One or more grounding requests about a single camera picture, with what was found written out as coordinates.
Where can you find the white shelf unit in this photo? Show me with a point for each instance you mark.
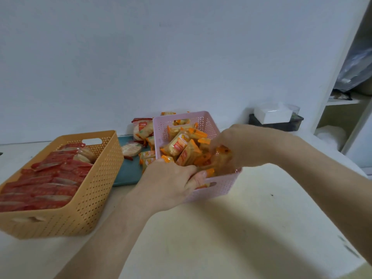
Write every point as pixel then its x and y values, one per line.
pixel 343 113

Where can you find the row of red snack packets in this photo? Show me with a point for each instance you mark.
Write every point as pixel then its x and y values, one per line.
pixel 49 183

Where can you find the teal tray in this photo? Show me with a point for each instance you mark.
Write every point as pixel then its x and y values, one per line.
pixel 129 171

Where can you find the white box with clear lid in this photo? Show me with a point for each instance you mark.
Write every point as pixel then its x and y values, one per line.
pixel 274 113

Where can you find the pink plastic basket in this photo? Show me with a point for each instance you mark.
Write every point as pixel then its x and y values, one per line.
pixel 203 122

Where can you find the person's right forearm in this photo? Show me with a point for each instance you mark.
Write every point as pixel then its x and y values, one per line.
pixel 325 183

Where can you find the orange cracker packet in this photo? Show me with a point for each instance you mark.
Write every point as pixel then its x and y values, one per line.
pixel 222 159
pixel 168 113
pixel 147 163
pixel 150 142
pixel 146 154

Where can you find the black box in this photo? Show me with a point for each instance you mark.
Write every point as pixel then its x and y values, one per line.
pixel 293 123

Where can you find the red label cake packet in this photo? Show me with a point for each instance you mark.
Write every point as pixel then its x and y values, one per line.
pixel 131 149
pixel 142 127

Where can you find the person's right hand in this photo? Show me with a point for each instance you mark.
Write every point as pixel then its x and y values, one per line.
pixel 250 145

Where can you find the person's right fingers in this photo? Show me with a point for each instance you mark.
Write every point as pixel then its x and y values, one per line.
pixel 216 145

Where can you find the dark small item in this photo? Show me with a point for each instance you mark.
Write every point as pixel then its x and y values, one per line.
pixel 341 95

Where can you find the person's left forearm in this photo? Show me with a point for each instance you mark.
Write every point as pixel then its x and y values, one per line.
pixel 110 238

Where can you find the person's left thumb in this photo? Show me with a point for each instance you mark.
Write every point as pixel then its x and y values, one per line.
pixel 197 180

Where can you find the person's left hand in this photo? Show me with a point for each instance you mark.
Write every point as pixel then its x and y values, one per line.
pixel 165 185

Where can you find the clear plastic bag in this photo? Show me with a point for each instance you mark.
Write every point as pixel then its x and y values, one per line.
pixel 356 69

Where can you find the white soft bundle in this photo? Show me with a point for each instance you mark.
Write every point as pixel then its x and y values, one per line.
pixel 330 136

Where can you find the pile of orange snack packets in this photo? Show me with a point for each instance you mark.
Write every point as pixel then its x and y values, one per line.
pixel 183 145

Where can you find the tan plastic basket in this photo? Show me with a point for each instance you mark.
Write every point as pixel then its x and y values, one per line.
pixel 96 183

